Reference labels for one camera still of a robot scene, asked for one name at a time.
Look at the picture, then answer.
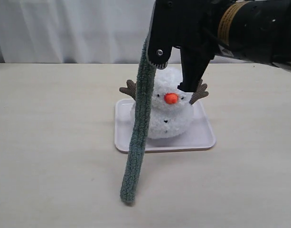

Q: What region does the white plush snowman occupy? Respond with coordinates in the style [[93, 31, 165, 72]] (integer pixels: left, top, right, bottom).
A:
[[119, 67, 209, 140]]

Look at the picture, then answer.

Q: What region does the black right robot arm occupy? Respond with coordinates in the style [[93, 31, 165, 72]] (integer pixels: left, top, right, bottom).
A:
[[146, 0, 291, 92]]

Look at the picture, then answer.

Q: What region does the green knitted scarf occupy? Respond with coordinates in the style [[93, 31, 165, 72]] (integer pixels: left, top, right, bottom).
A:
[[120, 38, 156, 206]]

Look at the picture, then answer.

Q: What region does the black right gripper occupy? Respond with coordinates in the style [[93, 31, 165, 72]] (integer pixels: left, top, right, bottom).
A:
[[147, 0, 228, 92]]

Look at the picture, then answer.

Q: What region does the white backdrop curtain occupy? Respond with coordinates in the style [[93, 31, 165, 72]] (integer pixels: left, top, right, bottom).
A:
[[0, 0, 153, 64]]

